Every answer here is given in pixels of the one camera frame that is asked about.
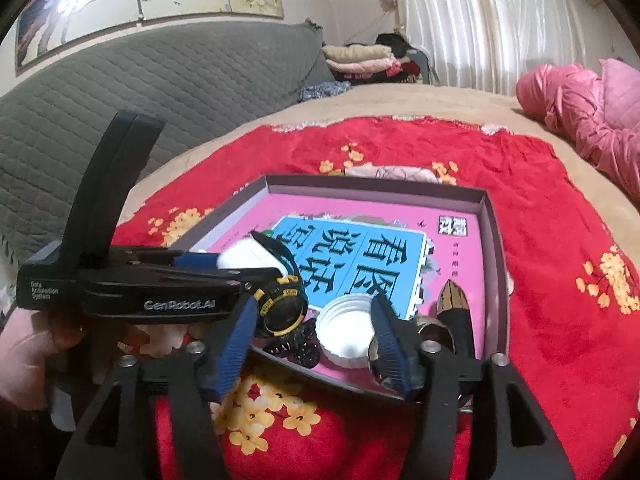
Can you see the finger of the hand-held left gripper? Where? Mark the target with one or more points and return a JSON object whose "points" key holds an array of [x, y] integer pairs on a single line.
{"points": [[195, 260], [225, 276]]}

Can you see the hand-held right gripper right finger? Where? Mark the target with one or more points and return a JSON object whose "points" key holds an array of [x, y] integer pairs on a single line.
{"points": [[395, 355]]}

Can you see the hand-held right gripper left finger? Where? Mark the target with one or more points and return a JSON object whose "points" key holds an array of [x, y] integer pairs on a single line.
{"points": [[232, 350]]}

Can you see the white earbuds case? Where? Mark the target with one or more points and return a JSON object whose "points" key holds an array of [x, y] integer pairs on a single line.
{"points": [[245, 255]]}

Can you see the round metal tin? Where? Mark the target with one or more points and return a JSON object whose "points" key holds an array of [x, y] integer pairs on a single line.
{"points": [[432, 331]]}

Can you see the white bottle cap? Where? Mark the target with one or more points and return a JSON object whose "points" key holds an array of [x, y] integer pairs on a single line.
{"points": [[345, 340]]}

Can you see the black yellow wristwatch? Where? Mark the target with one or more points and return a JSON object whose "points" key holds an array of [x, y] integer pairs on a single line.
{"points": [[280, 310]]}

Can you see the black gold hair clip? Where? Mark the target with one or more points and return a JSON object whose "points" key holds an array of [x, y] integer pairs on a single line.
{"points": [[457, 320]]}

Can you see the shallow cardboard box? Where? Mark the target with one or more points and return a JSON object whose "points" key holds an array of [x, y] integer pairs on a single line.
{"points": [[375, 185]]}

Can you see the person's left hand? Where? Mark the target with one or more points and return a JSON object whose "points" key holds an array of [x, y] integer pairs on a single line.
{"points": [[25, 355]]}

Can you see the pink book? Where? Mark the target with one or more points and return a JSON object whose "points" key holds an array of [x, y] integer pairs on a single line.
{"points": [[460, 260]]}

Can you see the red floral blanket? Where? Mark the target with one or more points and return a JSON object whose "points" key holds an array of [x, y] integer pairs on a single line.
{"points": [[550, 310]]}

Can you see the grey quilted headboard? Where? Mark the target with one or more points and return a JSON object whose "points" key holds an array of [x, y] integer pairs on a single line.
{"points": [[150, 85]]}

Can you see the blue patterned cloth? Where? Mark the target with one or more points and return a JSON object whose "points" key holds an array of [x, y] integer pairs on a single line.
{"points": [[322, 91]]}

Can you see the pink folded garment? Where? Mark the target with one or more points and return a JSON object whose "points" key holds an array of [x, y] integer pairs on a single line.
{"points": [[365, 66]]}

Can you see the beige folded garment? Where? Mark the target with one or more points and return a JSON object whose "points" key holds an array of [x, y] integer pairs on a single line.
{"points": [[355, 52]]}

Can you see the beige bed sheet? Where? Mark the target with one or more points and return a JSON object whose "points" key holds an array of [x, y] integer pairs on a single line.
{"points": [[425, 97]]}

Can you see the dark clothes pile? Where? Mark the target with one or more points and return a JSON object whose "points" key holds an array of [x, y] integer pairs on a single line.
{"points": [[395, 42]]}

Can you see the pink quilted jacket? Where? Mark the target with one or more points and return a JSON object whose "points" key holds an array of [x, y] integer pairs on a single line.
{"points": [[575, 95]]}

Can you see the white curtain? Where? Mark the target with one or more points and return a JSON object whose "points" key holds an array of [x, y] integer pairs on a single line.
{"points": [[500, 20]]}

